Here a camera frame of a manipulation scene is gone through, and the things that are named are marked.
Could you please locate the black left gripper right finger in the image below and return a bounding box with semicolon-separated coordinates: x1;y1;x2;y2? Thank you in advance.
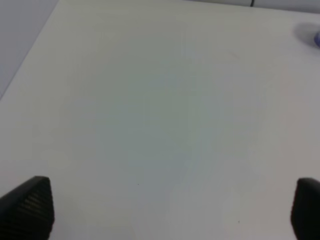
290;177;320;240

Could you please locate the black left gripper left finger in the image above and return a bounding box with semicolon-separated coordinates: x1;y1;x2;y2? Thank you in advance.
0;176;55;240

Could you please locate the purple round container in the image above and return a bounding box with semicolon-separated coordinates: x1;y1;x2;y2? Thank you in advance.
313;32;320;47

